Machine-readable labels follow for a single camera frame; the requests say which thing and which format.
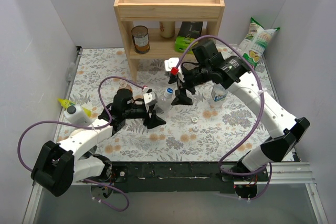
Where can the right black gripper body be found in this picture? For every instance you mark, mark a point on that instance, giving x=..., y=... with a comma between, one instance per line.
x=180, y=83

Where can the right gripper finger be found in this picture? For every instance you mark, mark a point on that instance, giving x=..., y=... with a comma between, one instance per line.
x=181, y=97
x=190, y=87

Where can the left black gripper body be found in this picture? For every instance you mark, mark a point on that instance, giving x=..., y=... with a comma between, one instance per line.
x=150, y=114

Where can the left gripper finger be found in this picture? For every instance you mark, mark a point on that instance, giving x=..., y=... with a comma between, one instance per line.
x=152, y=120
x=153, y=105

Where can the clear plastic bottle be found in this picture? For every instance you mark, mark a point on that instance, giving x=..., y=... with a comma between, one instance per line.
x=164, y=103

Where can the blue white bottle cap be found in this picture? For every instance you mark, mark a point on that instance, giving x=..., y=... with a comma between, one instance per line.
x=168, y=92

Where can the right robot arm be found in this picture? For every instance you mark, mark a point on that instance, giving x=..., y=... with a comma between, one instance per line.
x=237, y=76

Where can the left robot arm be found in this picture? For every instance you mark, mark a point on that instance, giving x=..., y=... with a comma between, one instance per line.
x=60, y=164

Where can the blue label water bottle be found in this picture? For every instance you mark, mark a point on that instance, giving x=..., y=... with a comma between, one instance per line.
x=218, y=95

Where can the orange drink bottle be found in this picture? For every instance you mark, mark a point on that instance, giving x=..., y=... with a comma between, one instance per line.
x=124, y=85

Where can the yellow squeeze bottle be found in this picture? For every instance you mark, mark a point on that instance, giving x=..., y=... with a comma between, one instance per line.
x=67, y=103

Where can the floral patterned table mat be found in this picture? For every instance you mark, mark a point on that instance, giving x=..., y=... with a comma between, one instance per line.
x=220, y=129

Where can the green wipes pack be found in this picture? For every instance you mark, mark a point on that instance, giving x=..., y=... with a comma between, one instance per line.
x=181, y=43

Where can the black box on shelf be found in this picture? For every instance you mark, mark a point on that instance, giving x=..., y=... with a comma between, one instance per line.
x=190, y=30

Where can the cream cylindrical jar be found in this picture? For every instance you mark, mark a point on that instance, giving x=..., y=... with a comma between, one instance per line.
x=167, y=29

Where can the green chips bag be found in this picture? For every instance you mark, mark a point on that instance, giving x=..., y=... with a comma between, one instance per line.
x=255, y=42

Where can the brown tin can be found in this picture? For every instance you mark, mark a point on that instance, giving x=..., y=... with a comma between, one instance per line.
x=140, y=39

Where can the wooden shelf rack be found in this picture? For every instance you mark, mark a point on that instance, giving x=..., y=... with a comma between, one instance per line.
x=130, y=11

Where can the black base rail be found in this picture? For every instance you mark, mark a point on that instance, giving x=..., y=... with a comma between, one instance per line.
x=140, y=177

